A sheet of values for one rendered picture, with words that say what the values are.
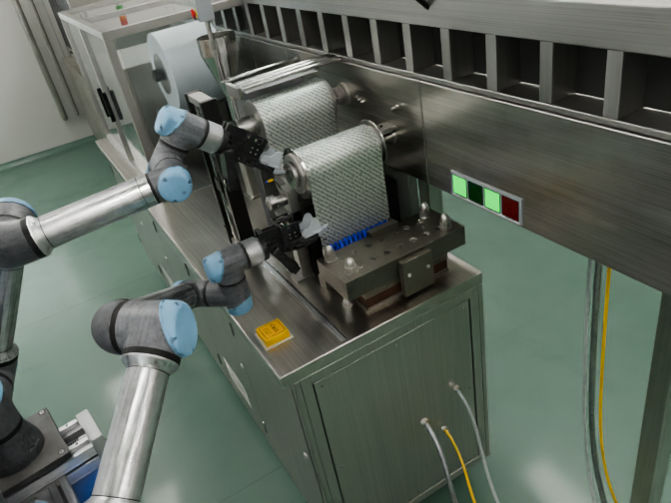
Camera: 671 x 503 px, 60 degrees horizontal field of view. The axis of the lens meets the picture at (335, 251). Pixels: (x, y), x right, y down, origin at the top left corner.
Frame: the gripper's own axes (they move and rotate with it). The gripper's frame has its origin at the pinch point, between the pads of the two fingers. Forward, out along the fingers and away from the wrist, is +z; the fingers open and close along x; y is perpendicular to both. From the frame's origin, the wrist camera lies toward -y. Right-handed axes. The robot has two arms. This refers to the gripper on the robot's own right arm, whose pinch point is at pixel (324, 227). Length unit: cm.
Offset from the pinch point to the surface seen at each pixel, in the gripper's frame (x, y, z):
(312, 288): 2.1, -19.2, -7.1
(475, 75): -24, 36, 37
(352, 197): -0.2, 5.5, 10.5
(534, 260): 59, -110, 146
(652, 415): -74, -46, 46
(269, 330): -10.1, -16.7, -26.6
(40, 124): 556, -77, -51
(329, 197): -0.2, 8.5, 3.1
